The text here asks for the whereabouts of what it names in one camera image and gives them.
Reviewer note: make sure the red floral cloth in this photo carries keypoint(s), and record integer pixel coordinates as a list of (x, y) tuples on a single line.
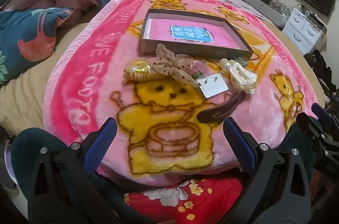
[(206, 200)]

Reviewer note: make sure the dark clothes pile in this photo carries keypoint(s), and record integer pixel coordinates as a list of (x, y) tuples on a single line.
[(317, 65)]

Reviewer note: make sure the brown snap hair clip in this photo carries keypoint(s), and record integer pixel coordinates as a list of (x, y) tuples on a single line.
[(212, 115)]

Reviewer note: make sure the white earring card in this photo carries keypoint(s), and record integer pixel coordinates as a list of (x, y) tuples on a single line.
[(213, 86)]

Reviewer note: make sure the shallow cardboard box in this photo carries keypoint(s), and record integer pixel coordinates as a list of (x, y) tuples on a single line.
[(159, 30)]

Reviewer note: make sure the blue floral quilt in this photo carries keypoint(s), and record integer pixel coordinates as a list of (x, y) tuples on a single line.
[(26, 36)]

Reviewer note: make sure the pink bear printed blanket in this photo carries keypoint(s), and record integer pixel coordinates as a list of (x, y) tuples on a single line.
[(87, 81)]

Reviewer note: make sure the pink fuzzy hair clip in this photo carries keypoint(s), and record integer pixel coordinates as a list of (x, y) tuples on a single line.
[(197, 75)]

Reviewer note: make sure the beige spiral hair clip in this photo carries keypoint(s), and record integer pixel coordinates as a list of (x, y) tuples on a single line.
[(143, 77)]

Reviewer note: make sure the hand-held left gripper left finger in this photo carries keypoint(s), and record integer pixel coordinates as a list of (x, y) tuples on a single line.
[(102, 139)]

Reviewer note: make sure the white drawer cabinet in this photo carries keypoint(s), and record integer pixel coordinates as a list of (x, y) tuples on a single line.
[(299, 25)]

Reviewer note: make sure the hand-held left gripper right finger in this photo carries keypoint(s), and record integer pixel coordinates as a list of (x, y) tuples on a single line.
[(239, 142)]

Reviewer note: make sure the cream claw hair clip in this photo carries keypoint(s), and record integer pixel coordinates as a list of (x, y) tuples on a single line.
[(243, 78)]

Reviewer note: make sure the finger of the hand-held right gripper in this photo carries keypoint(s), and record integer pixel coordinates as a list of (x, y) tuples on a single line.
[(308, 124), (319, 108)]

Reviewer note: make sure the grey bench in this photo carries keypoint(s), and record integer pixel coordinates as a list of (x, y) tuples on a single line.
[(267, 10)]

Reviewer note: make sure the dark teal clothing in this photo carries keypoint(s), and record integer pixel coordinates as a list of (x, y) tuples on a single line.
[(26, 139)]

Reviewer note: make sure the beige lace bow hair clip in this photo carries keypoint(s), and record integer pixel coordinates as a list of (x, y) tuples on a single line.
[(172, 67)]

